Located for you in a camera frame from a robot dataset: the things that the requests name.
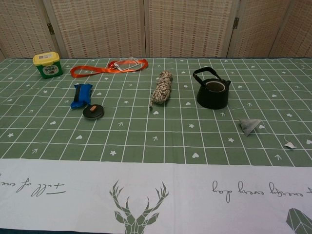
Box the grey tea bag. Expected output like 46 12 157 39
238 117 297 150

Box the black teapot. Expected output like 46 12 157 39
193 68 232 110

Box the small black round lid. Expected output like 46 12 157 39
82 104 105 121

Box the green grid deer tablecloth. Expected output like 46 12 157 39
0 57 312 234

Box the clear badge holder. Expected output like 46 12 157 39
114 56 139 73

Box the blue snack packet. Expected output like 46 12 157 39
70 83 94 110

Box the woven folding screen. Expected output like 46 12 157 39
0 0 312 60

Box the yellow-lidded green tub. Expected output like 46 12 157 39
33 51 64 79

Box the braided rope bundle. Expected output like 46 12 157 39
148 70 173 112

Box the orange lanyard strap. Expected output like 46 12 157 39
70 59 149 78

